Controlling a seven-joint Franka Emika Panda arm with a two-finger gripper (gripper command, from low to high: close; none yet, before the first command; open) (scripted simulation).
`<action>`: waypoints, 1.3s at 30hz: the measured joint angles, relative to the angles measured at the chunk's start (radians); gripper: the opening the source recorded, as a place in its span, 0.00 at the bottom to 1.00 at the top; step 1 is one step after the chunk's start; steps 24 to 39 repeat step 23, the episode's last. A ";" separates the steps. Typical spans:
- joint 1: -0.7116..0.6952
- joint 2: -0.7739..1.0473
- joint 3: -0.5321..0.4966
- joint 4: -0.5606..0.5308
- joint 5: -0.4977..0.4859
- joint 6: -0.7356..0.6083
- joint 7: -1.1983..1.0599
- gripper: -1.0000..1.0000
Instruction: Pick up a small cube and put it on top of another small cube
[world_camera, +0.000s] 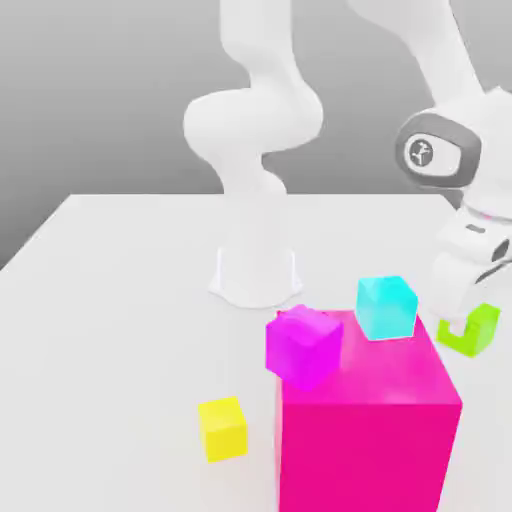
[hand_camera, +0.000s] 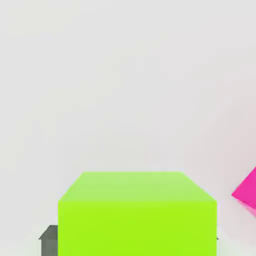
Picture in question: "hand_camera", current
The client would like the small lime green cube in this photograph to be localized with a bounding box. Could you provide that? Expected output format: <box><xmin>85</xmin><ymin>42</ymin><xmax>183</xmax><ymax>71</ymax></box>
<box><xmin>57</xmin><ymin>171</ymin><xmax>218</xmax><ymax>256</ymax></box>

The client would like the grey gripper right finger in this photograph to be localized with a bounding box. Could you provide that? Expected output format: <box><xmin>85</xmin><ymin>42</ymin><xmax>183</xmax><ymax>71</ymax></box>
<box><xmin>216</xmin><ymin>225</ymin><xmax>233</xmax><ymax>256</ymax></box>

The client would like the small pink cube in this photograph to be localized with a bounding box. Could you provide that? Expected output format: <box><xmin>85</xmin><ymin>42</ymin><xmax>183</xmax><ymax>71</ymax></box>
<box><xmin>231</xmin><ymin>166</ymin><xmax>256</xmax><ymax>218</ymax></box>

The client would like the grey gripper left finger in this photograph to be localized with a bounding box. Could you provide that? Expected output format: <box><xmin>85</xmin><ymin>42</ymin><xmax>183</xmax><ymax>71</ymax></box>
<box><xmin>23</xmin><ymin>224</ymin><xmax>59</xmax><ymax>256</ymax></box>

